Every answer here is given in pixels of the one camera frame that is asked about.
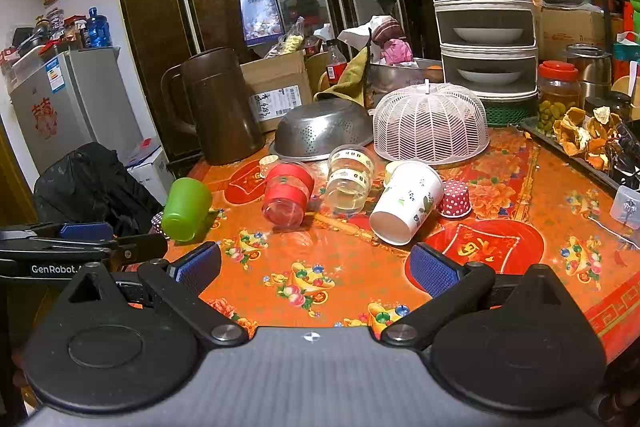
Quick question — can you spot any glass jar red lid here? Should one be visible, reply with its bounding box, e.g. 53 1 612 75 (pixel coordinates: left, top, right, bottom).
537 61 580 134

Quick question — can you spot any tray of dried peels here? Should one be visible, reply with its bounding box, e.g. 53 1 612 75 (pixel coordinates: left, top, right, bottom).
520 102 639 191

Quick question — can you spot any blue white snack bag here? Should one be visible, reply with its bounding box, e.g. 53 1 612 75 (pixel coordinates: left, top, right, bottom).
239 0 284 46

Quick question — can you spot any silver mini fridge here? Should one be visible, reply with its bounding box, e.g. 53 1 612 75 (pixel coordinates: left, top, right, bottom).
9 48 143 172

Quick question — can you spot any steel pot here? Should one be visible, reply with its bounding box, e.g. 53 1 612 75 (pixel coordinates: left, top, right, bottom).
565 43 613 104

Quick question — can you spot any cardboard box with label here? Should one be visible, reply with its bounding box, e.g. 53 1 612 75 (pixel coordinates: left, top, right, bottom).
241 51 312 133

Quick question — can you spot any yellow cupcake liner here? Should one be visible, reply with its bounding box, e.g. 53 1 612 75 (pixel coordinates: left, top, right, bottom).
258 154 280 179

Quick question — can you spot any black plastic bag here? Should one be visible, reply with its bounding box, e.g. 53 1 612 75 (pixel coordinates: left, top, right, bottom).
34 142 162 236

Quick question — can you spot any clear cup red ribbon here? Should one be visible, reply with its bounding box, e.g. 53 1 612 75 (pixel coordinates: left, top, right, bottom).
262 162 314 229

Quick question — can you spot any pink mesh food cover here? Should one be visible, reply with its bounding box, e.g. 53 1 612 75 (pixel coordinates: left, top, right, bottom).
373 82 489 166

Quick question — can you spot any red polka dot cupcake liner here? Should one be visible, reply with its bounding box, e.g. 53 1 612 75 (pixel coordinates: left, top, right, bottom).
438 180 472 219

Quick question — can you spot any white floral paper cup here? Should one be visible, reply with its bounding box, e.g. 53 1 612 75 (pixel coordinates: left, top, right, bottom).
369 160 444 246

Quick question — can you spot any steel colander bowl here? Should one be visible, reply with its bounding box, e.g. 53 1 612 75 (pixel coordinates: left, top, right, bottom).
269 98 373 162

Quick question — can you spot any blue water bottle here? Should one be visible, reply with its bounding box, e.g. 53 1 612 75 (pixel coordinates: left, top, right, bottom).
86 6 112 48

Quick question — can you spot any brown plastic pitcher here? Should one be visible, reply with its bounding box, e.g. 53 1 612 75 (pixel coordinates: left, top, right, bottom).
160 46 265 166

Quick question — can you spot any small clear plastic box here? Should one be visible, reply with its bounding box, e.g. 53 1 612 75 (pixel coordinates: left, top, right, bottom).
610 185 640 230

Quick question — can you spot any small white box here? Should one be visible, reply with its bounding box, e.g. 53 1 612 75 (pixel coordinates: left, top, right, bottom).
125 136 175 206

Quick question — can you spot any clear cup with ribbon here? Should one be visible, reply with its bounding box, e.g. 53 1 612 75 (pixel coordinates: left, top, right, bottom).
324 145 375 215

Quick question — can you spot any green plastic cup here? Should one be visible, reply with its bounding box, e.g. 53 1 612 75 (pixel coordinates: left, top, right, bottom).
160 176 213 243

